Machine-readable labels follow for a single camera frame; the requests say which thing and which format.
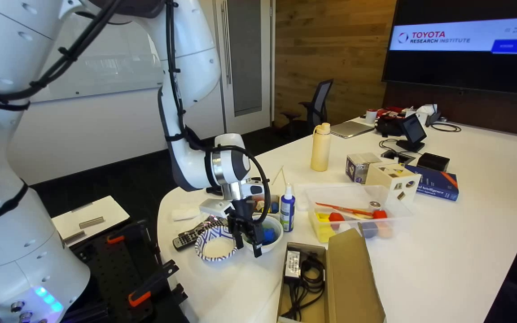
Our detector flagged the white glue bottle blue label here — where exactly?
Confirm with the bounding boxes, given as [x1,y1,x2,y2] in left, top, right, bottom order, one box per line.
[280,184,298,235]

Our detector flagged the grey white cube box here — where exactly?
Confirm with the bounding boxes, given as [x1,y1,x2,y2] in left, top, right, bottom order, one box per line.
[345,152,383,184]

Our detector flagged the small wooden box coloured blocks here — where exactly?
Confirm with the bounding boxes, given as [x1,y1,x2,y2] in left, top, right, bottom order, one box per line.
[250,192,282,218]

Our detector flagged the grey cable loop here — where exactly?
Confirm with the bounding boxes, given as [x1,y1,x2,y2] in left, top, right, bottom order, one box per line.
[431,120,463,134]

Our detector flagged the black office chair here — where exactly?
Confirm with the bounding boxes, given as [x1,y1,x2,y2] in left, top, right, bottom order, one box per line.
[282,79,336,136]

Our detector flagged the black mounting platform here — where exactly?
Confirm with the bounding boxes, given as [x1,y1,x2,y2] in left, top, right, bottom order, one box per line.
[69,217,191,323]

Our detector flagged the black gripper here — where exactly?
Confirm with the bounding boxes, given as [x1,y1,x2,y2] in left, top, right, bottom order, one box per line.
[226,195,268,260]

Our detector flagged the black power adapter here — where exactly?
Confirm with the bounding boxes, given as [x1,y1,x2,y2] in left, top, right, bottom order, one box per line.
[282,247,304,280]

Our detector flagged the small black tablet on stand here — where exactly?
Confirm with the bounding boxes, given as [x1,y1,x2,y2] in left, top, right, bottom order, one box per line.
[397,113,429,154]

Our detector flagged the white device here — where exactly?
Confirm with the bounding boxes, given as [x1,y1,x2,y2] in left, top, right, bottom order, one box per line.
[415,102,444,127]

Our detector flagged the blue toy ball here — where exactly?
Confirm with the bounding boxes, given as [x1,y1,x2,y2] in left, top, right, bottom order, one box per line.
[359,220,379,240]

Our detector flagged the black pouch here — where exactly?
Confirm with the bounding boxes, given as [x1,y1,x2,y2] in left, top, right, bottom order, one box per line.
[375,113,408,138]

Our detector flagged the brown cardboard box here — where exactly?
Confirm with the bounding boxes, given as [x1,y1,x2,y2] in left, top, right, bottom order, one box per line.
[275,227,388,323]

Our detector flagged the orange toy stick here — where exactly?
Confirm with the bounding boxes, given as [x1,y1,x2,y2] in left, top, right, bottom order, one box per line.
[314,201,374,218]

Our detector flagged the yellow toy block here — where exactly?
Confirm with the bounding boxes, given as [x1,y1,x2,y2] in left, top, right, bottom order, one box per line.
[313,213,331,236]

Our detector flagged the grey metal bar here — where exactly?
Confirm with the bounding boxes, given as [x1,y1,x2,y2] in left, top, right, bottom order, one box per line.
[61,229,88,247]
[77,215,106,231]

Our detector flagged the red item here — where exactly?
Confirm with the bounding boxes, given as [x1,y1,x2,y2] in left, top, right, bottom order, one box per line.
[375,105,406,118]

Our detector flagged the black wallet case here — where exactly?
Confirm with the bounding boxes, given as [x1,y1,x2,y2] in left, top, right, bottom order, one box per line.
[417,152,453,174]

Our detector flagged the cream plastic bottle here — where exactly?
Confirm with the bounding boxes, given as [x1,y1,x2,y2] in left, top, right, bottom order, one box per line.
[309,122,334,174]

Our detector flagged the blue cardboard box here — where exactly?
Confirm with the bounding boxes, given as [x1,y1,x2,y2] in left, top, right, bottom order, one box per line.
[406,163,462,202]

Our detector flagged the black remote control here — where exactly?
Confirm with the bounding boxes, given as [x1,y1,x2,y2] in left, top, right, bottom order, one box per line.
[171,213,230,251]

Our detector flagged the wall television screen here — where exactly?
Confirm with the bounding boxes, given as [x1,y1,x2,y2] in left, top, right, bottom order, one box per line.
[383,0,517,96]

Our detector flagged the black adapter cable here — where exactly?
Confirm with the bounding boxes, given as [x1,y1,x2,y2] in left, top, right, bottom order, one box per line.
[282,247,329,321]

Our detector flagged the white door glass panel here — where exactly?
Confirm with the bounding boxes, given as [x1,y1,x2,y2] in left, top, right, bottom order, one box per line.
[212,0,277,138]

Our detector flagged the white bowl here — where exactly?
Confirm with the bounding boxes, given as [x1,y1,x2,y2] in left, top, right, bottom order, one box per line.
[243,215,286,256]

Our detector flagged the blue patterned paper plate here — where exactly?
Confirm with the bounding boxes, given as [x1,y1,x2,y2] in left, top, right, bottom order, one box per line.
[194,226,243,265]

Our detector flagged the black clamp orange handle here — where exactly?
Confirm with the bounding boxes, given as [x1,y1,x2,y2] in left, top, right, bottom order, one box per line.
[85,222,153,247]
[122,258,183,310]

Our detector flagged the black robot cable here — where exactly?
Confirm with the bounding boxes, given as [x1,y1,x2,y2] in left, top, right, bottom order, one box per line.
[0,0,273,208]

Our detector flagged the white board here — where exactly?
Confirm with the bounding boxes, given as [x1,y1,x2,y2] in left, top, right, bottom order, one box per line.
[51,193,131,249]

